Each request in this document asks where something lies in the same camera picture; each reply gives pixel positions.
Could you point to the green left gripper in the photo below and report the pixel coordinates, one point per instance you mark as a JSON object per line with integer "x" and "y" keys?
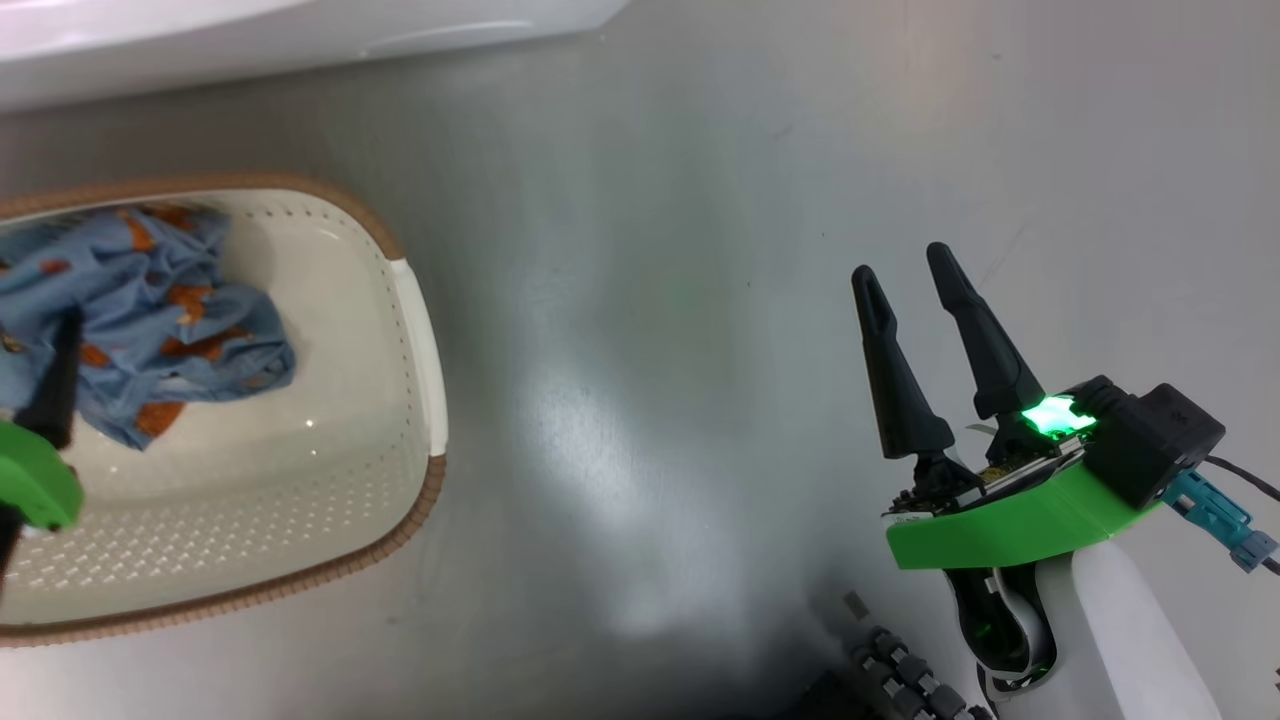
{"x": 35, "y": 485}

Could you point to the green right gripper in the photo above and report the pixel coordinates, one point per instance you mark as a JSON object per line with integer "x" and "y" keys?
{"x": 1000, "y": 525}

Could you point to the blue garment with orange prints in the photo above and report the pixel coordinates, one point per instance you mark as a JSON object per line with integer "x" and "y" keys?
{"x": 150, "y": 320}

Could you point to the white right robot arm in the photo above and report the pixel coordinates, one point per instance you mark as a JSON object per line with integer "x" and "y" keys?
{"x": 1120, "y": 640}

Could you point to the white front-load washing machine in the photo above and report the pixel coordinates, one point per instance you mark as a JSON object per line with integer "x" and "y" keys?
{"x": 250, "y": 40}

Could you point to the cream perforated laundry basket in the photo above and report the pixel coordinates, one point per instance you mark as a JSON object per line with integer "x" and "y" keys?
{"x": 300, "y": 520}

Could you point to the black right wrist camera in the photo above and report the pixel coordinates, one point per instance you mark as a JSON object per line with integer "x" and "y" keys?
{"x": 1150, "y": 440}

